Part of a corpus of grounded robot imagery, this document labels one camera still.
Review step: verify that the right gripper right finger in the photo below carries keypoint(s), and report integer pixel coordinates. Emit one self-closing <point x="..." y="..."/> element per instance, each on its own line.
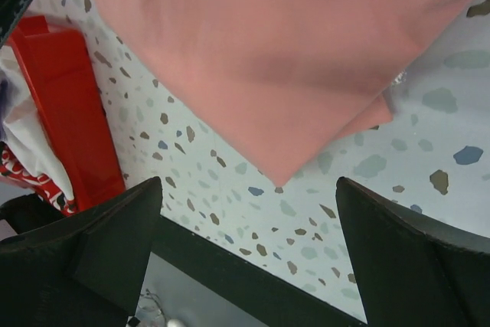
<point x="412" y="270"/>

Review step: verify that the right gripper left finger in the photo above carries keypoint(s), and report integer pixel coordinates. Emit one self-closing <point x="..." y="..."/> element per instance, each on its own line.
<point x="83" y="270"/>

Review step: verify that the pink t shirt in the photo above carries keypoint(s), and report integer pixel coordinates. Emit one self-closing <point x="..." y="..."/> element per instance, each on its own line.
<point x="280" y="79"/>

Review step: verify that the white red printed t shirt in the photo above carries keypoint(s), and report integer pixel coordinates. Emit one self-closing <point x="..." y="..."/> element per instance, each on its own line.
<point x="27" y="156"/>

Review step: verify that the red plastic bin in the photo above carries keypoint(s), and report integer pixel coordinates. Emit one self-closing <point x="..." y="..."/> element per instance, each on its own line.
<point x="59" y="74"/>

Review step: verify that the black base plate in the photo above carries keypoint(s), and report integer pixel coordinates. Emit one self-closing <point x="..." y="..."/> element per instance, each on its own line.
<point x="264" y="296"/>

